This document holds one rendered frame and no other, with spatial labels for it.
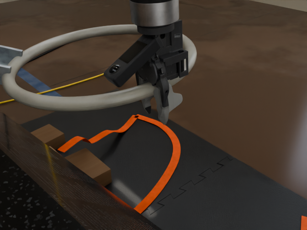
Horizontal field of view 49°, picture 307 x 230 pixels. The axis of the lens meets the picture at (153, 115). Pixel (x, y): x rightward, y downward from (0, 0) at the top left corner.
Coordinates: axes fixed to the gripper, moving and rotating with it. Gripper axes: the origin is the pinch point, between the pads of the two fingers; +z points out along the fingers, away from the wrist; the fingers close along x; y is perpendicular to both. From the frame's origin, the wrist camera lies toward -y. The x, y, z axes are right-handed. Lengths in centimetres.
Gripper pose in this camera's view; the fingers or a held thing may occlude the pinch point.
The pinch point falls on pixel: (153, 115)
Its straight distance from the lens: 73.5
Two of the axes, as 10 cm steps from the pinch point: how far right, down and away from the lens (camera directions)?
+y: 8.2, -3.5, 4.5
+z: 0.7, 8.4, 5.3
